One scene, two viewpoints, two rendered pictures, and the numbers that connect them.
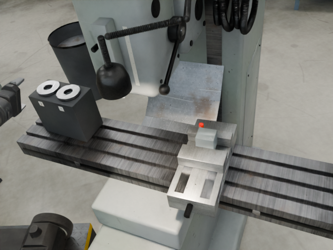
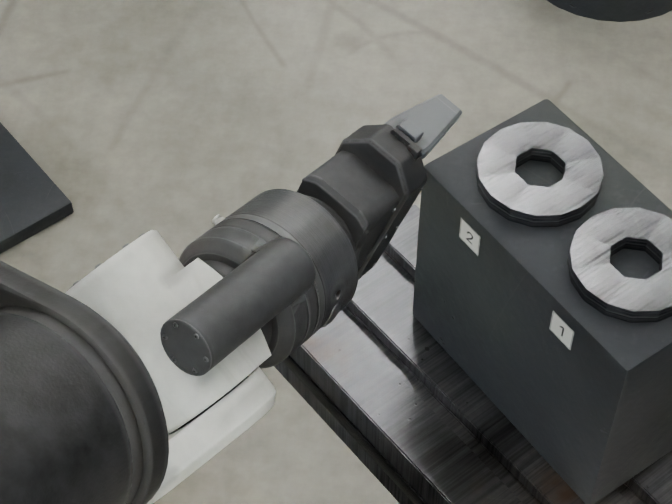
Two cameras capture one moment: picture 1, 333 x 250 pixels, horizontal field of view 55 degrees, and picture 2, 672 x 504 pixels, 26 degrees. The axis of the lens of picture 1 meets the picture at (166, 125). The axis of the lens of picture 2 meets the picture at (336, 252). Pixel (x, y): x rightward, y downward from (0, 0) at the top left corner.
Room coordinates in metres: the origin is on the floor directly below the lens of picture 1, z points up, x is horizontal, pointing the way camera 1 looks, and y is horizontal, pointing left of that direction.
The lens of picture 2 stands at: (0.36, 0.30, 1.96)
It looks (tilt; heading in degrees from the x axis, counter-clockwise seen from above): 52 degrees down; 23
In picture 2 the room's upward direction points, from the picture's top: straight up
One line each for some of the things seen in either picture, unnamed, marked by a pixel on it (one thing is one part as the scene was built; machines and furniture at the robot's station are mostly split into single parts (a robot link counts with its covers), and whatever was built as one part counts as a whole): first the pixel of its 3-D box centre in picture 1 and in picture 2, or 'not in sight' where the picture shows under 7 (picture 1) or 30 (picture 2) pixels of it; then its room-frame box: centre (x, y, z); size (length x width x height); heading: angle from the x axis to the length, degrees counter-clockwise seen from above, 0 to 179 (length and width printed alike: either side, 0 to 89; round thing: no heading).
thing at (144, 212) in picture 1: (161, 174); not in sight; (0.81, 0.05, 0.84); 0.50 x 0.35 x 0.12; 151
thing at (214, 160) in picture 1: (202, 157); not in sight; (0.66, -0.10, 1.07); 0.15 x 0.06 x 0.04; 64
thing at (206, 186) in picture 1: (204, 158); not in sight; (0.69, -0.11, 1.04); 0.35 x 0.15 x 0.11; 154
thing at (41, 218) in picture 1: (51, 227); not in sight; (0.87, 0.64, 0.50); 0.20 x 0.05 x 0.20; 82
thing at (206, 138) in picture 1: (206, 140); not in sight; (0.71, -0.12, 1.10); 0.06 x 0.05 x 0.06; 64
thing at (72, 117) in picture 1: (66, 109); (568, 297); (1.03, 0.39, 1.08); 0.22 x 0.12 x 0.20; 58
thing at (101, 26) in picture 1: (112, 60); not in sight; (0.71, 0.11, 1.45); 0.04 x 0.04 x 0.21; 61
